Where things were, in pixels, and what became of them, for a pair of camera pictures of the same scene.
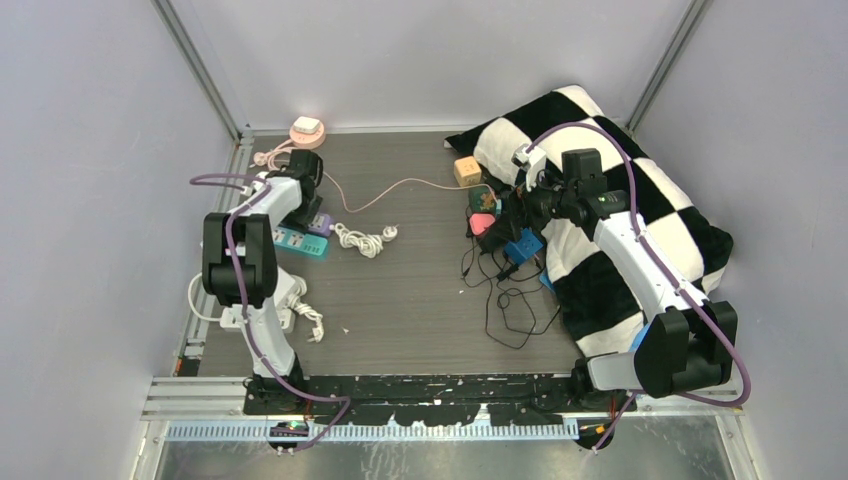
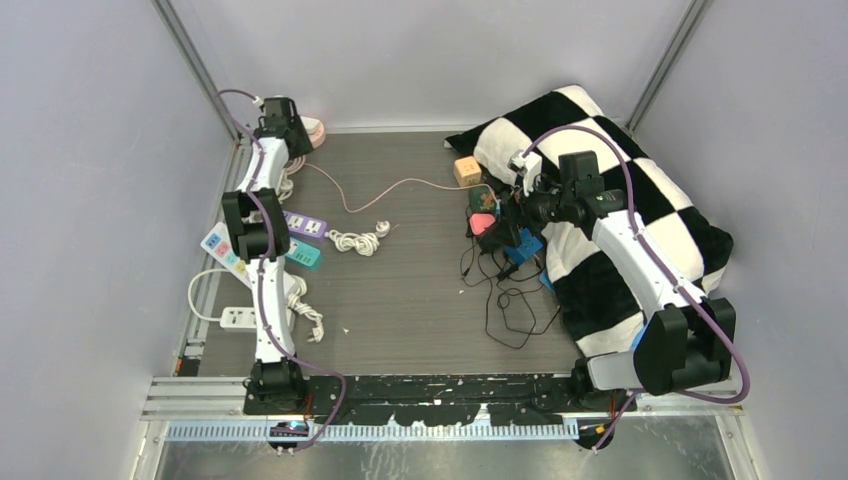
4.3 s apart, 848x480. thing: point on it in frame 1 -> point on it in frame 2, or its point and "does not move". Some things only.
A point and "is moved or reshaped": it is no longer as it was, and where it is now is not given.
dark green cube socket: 482,199 does not move
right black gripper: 520,201 does not move
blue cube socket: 524,247 does not move
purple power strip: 320,223 is moved or reshaped
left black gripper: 301,223 -> 303,145
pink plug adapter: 480,221 does not move
